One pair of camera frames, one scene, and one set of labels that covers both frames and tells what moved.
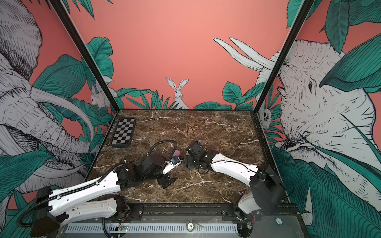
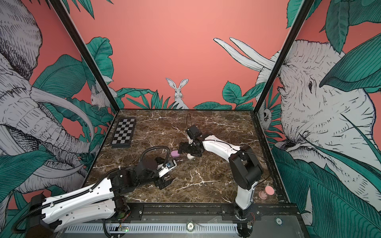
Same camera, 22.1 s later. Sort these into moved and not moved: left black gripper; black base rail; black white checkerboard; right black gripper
Moved: right black gripper
Not moved: left black gripper; black white checkerboard; black base rail
